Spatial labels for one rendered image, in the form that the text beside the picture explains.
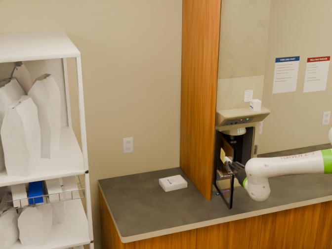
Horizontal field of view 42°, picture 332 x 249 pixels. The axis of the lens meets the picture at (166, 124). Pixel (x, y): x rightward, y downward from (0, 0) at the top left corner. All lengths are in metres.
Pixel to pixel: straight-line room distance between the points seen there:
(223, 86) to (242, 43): 0.28
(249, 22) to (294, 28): 0.77
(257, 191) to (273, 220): 0.77
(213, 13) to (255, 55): 0.43
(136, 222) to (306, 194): 1.14
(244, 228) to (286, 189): 0.42
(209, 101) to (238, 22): 0.49
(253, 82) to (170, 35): 0.63
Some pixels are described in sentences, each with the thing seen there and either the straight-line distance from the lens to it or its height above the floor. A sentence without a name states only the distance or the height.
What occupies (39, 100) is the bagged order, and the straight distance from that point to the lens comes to 2.36.
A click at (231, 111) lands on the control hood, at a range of 2.70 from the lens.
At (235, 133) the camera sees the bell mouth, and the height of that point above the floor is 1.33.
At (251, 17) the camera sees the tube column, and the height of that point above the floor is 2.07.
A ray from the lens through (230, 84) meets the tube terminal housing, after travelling 2.69.
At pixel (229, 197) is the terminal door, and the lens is 2.64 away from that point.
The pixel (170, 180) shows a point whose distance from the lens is 2.97.
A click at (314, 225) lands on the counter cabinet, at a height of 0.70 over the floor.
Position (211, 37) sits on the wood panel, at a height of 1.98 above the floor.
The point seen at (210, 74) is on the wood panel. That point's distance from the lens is 2.54.
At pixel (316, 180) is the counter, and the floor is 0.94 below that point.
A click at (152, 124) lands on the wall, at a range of 3.06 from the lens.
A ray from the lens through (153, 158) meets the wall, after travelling 3.17.
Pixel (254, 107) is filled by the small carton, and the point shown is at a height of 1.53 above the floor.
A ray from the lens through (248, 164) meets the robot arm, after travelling 2.15.
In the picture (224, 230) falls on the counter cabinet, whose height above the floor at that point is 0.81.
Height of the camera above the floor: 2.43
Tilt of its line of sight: 22 degrees down
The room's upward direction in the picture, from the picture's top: straight up
